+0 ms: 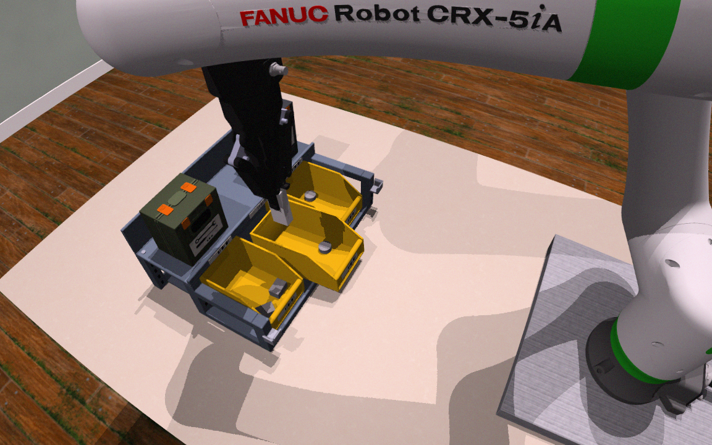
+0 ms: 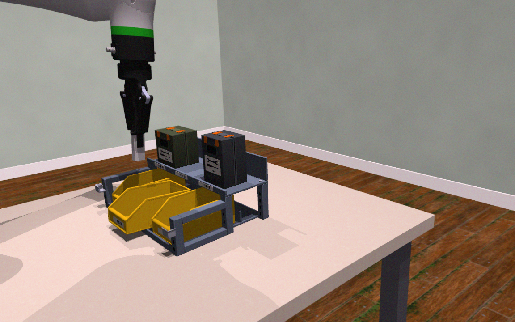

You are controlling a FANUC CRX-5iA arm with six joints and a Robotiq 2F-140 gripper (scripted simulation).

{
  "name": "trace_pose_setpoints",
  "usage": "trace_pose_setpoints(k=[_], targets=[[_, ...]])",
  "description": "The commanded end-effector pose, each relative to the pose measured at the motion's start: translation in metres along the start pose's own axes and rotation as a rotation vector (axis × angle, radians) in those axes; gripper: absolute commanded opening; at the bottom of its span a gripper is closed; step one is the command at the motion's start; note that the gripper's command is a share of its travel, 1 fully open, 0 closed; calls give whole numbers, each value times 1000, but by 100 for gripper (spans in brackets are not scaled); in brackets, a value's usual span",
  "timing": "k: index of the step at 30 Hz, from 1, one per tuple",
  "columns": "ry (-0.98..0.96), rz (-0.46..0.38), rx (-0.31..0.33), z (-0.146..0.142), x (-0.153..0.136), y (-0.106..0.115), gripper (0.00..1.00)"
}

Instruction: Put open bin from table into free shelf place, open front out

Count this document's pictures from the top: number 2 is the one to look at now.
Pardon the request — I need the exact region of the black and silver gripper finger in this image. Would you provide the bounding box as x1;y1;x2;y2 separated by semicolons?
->
120;87;134;160
129;86;153;161

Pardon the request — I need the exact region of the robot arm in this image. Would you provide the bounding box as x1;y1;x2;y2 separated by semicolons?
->
0;0;156;64

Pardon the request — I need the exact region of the grey low shelf rack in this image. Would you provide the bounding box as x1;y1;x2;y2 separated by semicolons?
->
95;137;269;256

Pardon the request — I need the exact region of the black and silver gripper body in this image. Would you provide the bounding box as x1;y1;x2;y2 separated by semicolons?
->
117;63;152;103

